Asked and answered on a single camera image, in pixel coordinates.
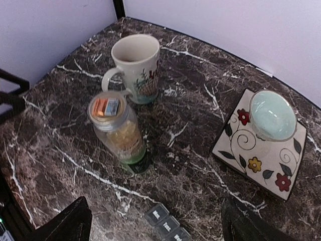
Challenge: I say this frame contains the square floral ceramic plate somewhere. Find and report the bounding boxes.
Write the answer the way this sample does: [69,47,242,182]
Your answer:
[212,89,307,201]

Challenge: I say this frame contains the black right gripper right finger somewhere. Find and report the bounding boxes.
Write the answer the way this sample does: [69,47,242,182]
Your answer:
[221,198,295,240]

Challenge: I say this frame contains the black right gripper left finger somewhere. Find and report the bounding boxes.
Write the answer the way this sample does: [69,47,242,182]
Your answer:
[34,196,92,240]

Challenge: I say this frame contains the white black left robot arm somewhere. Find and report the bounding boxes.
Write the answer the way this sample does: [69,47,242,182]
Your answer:
[1,69,30,114]

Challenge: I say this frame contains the light green ceramic bowl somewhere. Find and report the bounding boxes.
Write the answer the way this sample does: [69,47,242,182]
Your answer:
[249,90,297,142]

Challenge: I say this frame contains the black left frame post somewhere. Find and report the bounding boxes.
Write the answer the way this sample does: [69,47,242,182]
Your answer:
[113,0,126,20]

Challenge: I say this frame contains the white floral ceramic mug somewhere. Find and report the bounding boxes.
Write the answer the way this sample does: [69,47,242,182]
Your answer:
[101,34,160,104]

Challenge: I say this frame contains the clear pill bottle green label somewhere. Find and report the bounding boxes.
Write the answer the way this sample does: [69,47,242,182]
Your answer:
[88,91,145,165]

